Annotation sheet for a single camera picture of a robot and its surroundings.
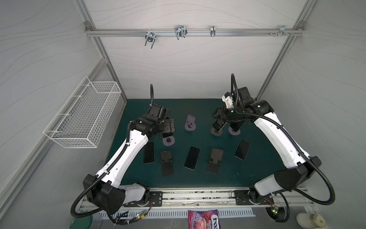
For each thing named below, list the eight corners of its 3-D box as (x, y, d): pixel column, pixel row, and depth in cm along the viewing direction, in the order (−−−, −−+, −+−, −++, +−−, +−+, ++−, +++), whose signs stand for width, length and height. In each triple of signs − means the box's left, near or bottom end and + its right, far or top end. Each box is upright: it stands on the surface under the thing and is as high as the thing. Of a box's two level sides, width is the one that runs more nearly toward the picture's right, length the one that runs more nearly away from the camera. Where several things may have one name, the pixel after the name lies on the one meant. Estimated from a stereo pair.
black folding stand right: (206, 171, 85) (208, 164, 76) (210, 155, 92) (212, 146, 83) (217, 175, 84) (221, 168, 75) (220, 158, 90) (224, 150, 81)
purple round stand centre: (184, 129, 106) (184, 119, 96) (186, 124, 109) (187, 114, 99) (194, 132, 104) (194, 122, 95) (195, 126, 108) (196, 116, 98)
